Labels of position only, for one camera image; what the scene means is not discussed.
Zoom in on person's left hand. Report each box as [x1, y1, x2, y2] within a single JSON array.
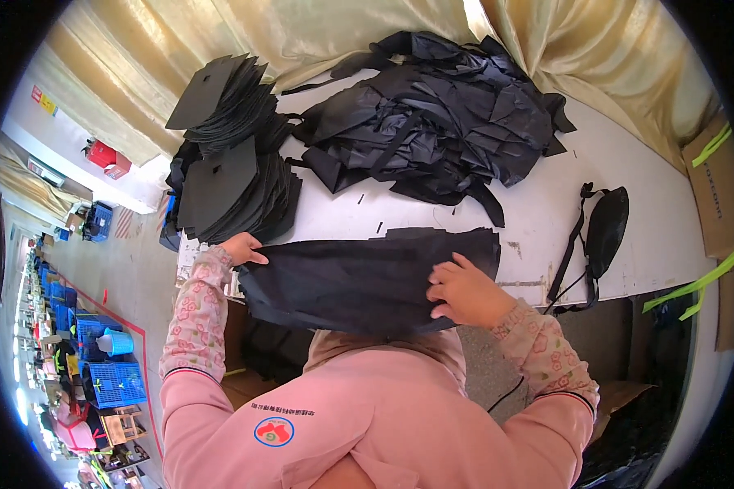
[[219, 231, 270, 268]]

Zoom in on person's right hand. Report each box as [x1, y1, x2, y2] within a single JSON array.
[[426, 252, 519, 330]]

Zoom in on black fabric panel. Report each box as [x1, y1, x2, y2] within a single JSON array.
[[235, 227, 502, 336]]

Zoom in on person's body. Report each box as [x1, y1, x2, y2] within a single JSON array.
[[159, 329, 595, 489]]

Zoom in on black waist bag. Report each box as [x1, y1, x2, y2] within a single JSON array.
[[544, 181, 630, 315]]

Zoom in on pile of black fabric pieces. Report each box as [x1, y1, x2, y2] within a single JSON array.
[[280, 31, 578, 229]]

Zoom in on flat cardboard sheet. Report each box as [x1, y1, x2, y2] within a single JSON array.
[[587, 380, 658, 447]]

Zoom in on cardboard carton under table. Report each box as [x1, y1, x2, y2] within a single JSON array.
[[221, 298, 282, 412]]

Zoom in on low stack of black foam boards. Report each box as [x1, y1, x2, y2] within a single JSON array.
[[176, 136, 304, 245]]

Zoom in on gold satin curtain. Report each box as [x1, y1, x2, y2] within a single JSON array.
[[0, 0, 724, 216]]

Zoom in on blue crate under boards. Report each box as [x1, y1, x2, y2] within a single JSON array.
[[158, 191, 183, 253]]

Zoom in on brown cardboard box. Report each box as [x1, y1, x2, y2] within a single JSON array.
[[681, 111, 734, 353]]

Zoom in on tall stack of black foam boards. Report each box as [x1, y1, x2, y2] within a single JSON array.
[[164, 53, 292, 155]]

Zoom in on light blue bucket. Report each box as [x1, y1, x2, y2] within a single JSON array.
[[97, 329, 135, 358]]

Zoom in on stack of blue crates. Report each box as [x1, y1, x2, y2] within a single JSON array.
[[67, 308, 148, 410]]

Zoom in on wooden stool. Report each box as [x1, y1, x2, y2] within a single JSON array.
[[99, 405, 148, 447]]

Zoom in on blue plastic crate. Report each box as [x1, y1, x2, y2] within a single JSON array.
[[83, 201, 115, 244]]

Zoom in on red box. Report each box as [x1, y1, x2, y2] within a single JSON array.
[[84, 139, 133, 181]]

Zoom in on row of crowded workstations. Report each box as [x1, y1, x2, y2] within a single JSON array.
[[12, 227, 160, 489]]

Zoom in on thin black cable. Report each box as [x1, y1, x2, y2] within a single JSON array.
[[487, 374, 527, 415]]

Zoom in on green plastic strap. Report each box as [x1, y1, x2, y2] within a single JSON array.
[[691, 122, 734, 170], [641, 237, 734, 322]]

